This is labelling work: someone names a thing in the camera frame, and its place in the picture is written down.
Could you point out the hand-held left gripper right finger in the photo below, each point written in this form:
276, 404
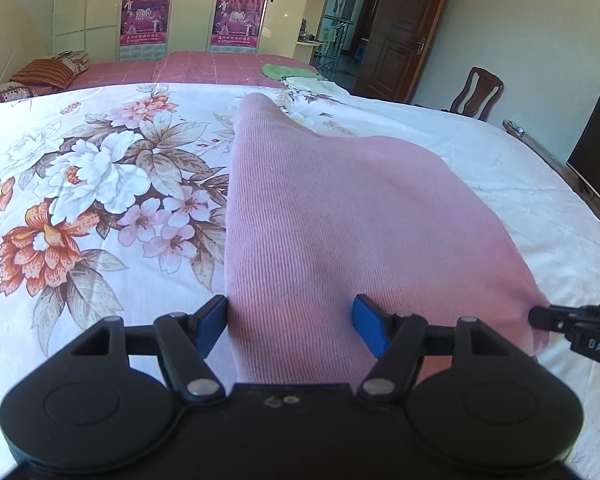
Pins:
367, 327

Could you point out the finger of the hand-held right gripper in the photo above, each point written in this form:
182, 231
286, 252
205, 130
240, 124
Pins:
555, 317

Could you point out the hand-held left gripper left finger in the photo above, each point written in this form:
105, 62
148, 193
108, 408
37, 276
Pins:
212, 322

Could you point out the pink knit sweater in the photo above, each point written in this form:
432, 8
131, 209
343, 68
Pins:
340, 220

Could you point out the floral white bed sheet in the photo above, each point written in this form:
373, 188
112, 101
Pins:
105, 185

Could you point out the dark wooden chair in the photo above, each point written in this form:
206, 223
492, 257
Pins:
477, 92

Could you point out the white folded cloth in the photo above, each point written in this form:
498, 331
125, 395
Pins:
312, 85

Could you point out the pink checked blanket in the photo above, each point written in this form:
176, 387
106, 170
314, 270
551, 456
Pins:
190, 70

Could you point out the green cloth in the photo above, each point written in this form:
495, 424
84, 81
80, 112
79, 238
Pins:
290, 71

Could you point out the blue stool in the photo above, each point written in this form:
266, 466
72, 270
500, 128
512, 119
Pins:
361, 52

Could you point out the metal drying rack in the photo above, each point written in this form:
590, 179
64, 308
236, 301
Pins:
332, 45

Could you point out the brown wooden door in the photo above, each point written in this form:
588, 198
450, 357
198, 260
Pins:
405, 30

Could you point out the orange striped pillow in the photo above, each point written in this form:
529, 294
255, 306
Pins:
45, 72

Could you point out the patterned dark pillow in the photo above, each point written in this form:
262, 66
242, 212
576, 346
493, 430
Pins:
15, 94

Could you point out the cream wardrobe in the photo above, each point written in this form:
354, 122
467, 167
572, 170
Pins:
195, 10

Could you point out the cream bed headboard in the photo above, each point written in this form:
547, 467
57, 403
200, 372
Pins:
5, 40

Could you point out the pink wall poster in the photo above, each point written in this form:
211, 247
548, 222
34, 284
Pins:
145, 25
236, 22

